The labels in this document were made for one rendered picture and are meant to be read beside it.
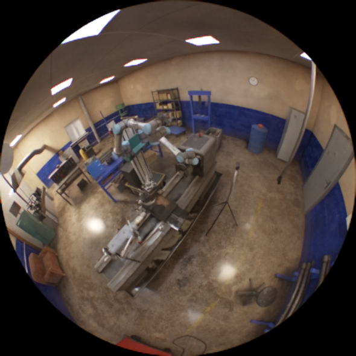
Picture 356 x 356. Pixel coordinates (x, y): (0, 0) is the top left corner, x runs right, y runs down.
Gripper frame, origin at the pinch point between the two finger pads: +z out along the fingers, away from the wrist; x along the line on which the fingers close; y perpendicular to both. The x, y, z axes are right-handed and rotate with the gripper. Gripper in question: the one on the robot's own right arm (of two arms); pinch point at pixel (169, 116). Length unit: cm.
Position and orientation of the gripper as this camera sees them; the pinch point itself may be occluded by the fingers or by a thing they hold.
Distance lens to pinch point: 128.1
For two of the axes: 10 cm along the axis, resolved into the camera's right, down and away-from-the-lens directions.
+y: -4.2, 2.8, 8.6
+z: 5.7, -6.5, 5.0
